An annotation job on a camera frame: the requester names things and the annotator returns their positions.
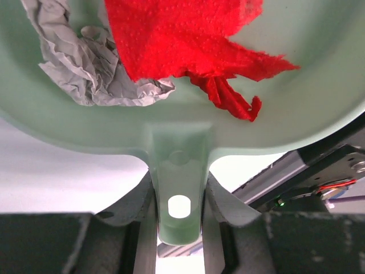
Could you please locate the grey paper scrap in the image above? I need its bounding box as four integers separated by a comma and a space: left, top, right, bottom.
22, 1, 176, 107

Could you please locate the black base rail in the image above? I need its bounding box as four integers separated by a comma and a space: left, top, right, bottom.
233, 145, 364, 212

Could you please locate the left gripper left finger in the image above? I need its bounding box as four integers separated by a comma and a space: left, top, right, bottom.
1, 174, 157, 273

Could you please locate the green dustpan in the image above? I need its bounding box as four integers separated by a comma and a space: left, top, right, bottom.
1, 1, 364, 245

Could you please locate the small red scrap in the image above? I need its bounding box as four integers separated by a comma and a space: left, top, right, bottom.
105, 0, 296, 121

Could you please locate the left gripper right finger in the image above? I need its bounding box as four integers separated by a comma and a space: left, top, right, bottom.
202, 175, 364, 273

